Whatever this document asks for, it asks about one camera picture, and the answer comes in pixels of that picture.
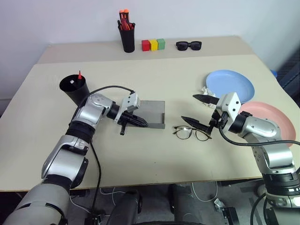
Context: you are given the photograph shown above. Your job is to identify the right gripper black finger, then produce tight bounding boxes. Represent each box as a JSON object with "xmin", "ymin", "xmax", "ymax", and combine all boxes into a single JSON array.
[
  {"xmin": 180, "ymin": 116, "xmax": 213, "ymax": 136},
  {"xmin": 192, "ymin": 94, "xmax": 220, "ymax": 105}
]

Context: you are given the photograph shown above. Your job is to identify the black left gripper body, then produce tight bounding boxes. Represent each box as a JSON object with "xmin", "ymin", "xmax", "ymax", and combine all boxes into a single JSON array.
[{"xmin": 116, "ymin": 112, "xmax": 139, "ymax": 126}]

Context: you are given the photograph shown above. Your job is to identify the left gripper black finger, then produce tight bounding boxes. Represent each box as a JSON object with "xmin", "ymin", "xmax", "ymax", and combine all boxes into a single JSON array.
[
  {"xmin": 131, "ymin": 116, "xmax": 149, "ymax": 125},
  {"xmin": 128, "ymin": 120, "xmax": 149, "ymax": 128}
]

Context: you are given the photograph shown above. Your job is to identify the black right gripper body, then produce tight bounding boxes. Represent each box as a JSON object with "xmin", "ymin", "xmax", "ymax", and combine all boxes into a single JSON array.
[{"xmin": 207, "ymin": 110, "xmax": 229, "ymax": 135}]

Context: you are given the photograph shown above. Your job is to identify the grey glasses case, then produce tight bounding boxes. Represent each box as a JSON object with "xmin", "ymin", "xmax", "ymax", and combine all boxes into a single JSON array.
[{"xmin": 134, "ymin": 100, "xmax": 166, "ymax": 130}]

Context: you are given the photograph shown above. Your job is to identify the wide black cup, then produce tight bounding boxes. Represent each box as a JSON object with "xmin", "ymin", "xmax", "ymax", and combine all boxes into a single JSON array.
[{"xmin": 59, "ymin": 74, "xmax": 91, "ymax": 106}]

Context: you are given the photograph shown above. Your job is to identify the white crumpled paper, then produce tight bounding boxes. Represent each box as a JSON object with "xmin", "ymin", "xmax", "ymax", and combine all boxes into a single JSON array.
[{"xmin": 200, "ymin": 86, "xmax": 218, "ymax": 109}]

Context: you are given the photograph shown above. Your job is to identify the thin-framed clear eyeglasses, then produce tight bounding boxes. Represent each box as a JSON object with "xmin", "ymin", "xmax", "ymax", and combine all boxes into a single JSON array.
[{"xmin": 172, "ymin": 125, "xmax": 213, "ymax": 142}]

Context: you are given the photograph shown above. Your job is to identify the blue plate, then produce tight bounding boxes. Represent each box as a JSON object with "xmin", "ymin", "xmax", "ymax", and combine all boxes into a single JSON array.
[{"xmin": 205, "ymin": 69, "xmax": 255, "ymax": 105}]

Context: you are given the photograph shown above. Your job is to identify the pink plate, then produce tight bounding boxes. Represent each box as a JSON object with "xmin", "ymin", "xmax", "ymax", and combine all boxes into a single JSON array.
[{"xmin": 237, "ymin": 101, "xmax": 297, "ymax": 149}]

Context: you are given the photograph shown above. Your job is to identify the black sunglasses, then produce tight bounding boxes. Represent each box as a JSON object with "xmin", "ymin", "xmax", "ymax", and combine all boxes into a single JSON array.
[{"xmin": 176, "ymin": 41, "xmax": 203, "ymax": 52}]

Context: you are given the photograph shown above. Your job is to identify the dark rounded shape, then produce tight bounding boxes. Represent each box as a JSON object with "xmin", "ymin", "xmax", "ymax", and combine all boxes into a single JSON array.
[
  {"xmin": 168, "ymin": 183, "xmax": 195, "ymax": 223},
  {"xmin": 109, "ymin": 189, "xmax": 143, "ymax": 225}
]

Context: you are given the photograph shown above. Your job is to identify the tall black pen holder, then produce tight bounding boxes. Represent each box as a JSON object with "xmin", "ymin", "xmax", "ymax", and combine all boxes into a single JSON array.
[{"xmin": 118, "ymin": 22, "xmax": 136, "ymax": 53}]

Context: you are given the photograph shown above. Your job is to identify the grey caster wheel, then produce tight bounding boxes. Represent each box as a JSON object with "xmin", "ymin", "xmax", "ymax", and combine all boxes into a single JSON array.
[{"xmin": 214, "ymin": 198, "xmax": 226, "ymax": 211}]

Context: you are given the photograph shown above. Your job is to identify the dark chair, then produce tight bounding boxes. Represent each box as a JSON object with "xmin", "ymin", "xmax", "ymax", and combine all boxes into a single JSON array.
[{"xmin": 277, "ymin": 49, "xmax": 300, "ymax": 106}]

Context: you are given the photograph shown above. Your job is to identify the red and black marker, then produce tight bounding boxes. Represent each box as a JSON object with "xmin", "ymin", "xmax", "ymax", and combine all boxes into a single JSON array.
[{"xmin": 120, "ymin": 19, "xmax": 132, "ymax": 31}]

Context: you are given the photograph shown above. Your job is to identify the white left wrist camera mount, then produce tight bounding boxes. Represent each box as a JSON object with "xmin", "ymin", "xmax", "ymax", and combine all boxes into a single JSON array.
[{"xmin": 114, "ymin": 92, "xmax": 141, "ymax": 123}]

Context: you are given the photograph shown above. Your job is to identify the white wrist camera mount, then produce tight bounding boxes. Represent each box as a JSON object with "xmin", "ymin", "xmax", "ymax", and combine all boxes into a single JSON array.
[
  {"xmin": 215, "ymin": 92, "xmax": 241, "ymax": 120},
  {"xmin": 114, "ymin": 92, "xmax": 141, "ymax": 123}
]

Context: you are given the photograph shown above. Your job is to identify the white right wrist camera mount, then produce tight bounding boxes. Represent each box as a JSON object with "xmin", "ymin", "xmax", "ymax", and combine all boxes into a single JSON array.
[{"xmin": 215, "ymin": 92, "xmax": 241, "ymax": 120}]

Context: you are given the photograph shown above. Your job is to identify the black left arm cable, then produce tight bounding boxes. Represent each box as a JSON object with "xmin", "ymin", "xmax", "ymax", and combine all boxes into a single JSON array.
[{"xmin": 70, "ymin": 85, "xmax": 136, "ymax": 218}]

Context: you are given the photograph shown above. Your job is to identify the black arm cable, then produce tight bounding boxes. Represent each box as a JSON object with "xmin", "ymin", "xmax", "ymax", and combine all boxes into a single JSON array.
[
  {"xmin": 70, "ymin": 85, "xmax": 136, "ymax": 218},
  {"xmin": 217, "ymin": 124, "xmax": 300, "ymax": 147}
]

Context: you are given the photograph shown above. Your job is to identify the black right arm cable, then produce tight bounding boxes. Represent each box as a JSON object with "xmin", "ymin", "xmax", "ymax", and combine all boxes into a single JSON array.
[{"xmin": 217, "ymin": 124, "xmax": 300, "ymax": 147}]

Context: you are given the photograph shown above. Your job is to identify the white floor cable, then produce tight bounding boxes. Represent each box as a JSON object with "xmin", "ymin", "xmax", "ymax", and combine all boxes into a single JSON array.
[{"xmin": 191, "ymin": 181, "xmax": 219, "ymax": 203}]

